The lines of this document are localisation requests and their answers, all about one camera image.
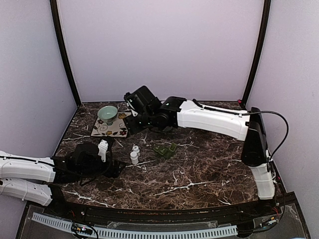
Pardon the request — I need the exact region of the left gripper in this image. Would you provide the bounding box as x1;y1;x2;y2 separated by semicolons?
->
78;155;126;180

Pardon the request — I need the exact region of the green weekly pill organizer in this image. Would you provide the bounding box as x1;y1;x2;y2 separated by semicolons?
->
153;143;177;159

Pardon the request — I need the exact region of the white pill bottle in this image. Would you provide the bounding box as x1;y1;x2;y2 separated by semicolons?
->
130;151;139;165
132;145;140;156

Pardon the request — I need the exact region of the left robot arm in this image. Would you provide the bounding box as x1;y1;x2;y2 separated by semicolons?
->
0;136;127;217

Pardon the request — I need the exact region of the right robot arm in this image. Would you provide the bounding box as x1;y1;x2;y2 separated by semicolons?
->
124;86;275;216

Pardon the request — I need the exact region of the floral square plate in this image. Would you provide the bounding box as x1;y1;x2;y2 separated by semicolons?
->
91;112;131;138

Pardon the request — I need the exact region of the teal bowl on plate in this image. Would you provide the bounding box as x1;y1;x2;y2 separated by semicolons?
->
97;106;118;125

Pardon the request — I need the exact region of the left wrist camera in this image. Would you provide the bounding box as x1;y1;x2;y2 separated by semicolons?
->
98;140;109;163

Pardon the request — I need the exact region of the white slotted cable duct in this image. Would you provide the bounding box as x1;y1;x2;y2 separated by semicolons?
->
31;213;238;239

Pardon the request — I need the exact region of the left black frame post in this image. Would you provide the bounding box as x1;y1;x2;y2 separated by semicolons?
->
49;0;82;107

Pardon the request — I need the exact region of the black frame post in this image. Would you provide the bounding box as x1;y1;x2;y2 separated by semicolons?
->
241;0;272;107
49;0;82;107

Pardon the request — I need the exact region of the black front rail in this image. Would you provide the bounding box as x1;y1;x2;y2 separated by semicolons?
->
44;198;283;224

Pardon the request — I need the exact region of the right black frame post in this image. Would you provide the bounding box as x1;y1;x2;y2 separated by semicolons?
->
241;0;272;107

